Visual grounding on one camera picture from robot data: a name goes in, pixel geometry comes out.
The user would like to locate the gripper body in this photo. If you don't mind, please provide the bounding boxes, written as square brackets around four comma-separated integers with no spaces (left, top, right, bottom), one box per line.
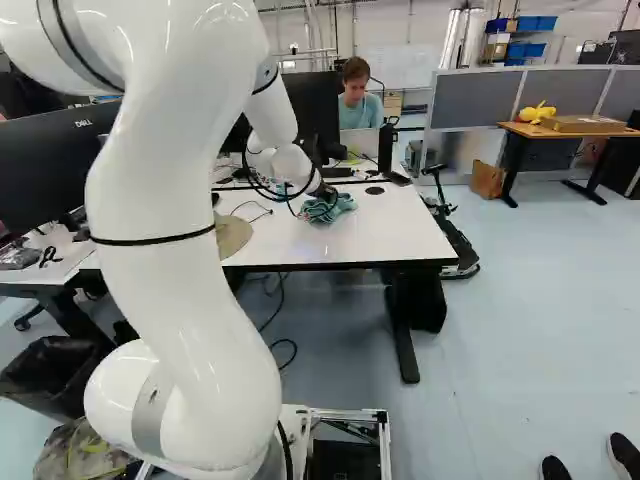
[311,182,342,205]

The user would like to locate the green towel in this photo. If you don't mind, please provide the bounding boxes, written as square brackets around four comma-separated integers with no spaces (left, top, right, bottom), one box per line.
[298,191,359,229]

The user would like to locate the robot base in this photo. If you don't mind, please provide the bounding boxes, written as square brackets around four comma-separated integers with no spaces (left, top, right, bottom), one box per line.
[133,403,392,480]

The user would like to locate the white table with black legs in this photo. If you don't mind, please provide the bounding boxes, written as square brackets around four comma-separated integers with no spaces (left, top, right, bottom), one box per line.
[208,181,461,385]

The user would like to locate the silver laptop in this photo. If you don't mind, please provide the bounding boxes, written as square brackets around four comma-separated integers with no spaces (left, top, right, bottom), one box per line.
[339,127,382,162]

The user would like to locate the black water bottle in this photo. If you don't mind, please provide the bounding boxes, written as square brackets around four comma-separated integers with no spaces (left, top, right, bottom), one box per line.
[377,115,402,177]

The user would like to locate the person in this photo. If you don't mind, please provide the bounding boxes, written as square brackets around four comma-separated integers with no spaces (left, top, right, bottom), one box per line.
[337,55,387,132]

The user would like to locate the beige hat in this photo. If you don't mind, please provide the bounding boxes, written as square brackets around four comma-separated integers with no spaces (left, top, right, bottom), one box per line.
[213,209,255,262]

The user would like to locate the black electric scooter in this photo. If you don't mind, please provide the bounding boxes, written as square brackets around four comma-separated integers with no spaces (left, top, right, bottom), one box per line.
[419,162,482,280]

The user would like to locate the brown cardboard box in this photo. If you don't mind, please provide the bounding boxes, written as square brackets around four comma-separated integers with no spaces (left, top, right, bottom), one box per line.
[471,159,507,201]

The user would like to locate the grey office partition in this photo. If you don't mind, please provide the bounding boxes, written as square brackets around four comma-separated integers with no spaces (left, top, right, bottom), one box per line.
[429,66,640,132]

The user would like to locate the wooden desk with black legs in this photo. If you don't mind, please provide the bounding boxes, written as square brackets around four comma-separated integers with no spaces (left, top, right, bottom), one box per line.
[496,117,640,209]

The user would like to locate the yellow plush toy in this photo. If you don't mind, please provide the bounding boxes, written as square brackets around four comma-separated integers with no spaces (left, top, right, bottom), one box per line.
[516,100,559,127]

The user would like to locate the flat cardboard box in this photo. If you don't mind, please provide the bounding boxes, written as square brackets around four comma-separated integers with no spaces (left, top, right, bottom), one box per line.
[541,114,629,134]

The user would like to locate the large black monitor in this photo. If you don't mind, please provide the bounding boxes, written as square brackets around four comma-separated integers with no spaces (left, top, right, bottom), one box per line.
[0,99,124,237]

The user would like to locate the white desk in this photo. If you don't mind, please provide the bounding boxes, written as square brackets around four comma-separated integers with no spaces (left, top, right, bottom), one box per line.
[0,219,117,351]

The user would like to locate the black bin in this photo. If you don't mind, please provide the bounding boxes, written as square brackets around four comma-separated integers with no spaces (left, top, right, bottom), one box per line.
[0,334,117,422]

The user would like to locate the camouflage bag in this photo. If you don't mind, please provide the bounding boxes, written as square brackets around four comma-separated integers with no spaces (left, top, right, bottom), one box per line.
[32,416,147,480]

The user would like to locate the person's legs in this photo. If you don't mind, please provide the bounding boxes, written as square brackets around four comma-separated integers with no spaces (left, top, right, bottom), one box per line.
[539,431,640,480]

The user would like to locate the thin black cable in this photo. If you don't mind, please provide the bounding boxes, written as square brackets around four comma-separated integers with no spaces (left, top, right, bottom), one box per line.
[227,199,275,224]

